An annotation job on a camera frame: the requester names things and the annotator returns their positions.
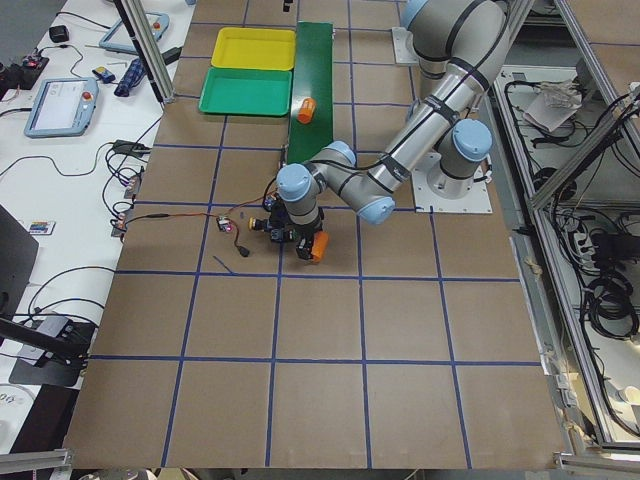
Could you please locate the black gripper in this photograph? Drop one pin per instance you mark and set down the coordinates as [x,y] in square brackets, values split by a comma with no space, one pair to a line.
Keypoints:
[306,236]

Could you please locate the plain orange cylinder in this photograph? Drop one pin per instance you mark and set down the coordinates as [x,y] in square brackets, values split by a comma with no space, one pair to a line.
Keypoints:
[320,244]

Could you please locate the orange cylinder with 4680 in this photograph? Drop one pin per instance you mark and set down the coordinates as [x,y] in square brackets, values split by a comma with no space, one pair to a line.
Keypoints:
[306,111]

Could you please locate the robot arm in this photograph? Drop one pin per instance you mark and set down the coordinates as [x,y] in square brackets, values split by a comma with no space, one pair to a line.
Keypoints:
[434,125]
[470,35]

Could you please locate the small motor controller board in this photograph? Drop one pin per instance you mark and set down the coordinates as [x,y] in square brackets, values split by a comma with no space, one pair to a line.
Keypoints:
[224,224]

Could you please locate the green plastic tray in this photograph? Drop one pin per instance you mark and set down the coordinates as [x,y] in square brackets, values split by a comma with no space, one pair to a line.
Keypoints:
[246,92]

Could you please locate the green conveyor belt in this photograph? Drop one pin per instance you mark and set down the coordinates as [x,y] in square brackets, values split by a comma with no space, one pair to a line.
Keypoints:
[312,78]

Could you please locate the yellow plastic tray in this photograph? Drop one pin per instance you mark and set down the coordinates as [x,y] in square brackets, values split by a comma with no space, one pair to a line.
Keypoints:
[254,48]

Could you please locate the teach pendant near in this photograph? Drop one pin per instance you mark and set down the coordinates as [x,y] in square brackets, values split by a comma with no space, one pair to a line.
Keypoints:
[63,107]

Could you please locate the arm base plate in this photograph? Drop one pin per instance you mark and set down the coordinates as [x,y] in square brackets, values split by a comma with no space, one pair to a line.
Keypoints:
[434,192]
[404,51]

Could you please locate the aluminium frame post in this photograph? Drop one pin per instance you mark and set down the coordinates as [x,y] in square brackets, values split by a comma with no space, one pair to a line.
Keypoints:
[135,20]

